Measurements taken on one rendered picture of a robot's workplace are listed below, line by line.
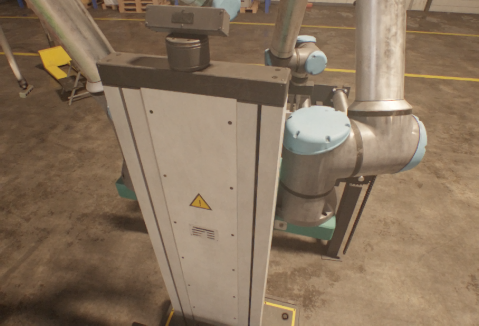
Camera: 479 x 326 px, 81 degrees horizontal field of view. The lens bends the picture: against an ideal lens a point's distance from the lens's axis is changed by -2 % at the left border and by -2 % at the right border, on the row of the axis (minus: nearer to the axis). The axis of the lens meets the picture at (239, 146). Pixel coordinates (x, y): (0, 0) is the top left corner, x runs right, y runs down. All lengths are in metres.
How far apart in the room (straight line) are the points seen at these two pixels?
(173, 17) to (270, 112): 0.21
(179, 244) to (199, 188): 0.26
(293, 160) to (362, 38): 0.33
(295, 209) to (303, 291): 1.50
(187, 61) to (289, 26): 0.58
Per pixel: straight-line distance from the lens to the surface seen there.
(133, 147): 0.65
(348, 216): 2.05
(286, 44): 1.06
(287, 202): 0.77
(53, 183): 3.33
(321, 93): 2.55
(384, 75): 0.75
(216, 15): 0.47
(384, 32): 0.76
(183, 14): 0.49
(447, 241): 2.89
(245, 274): 0.88
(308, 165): 0.67
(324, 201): 0.78
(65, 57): 6.14
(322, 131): 0.66
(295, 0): 0.95
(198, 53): 0.48
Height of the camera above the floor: 1.97
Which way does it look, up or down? 37 degrees down
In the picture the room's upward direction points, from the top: straight up
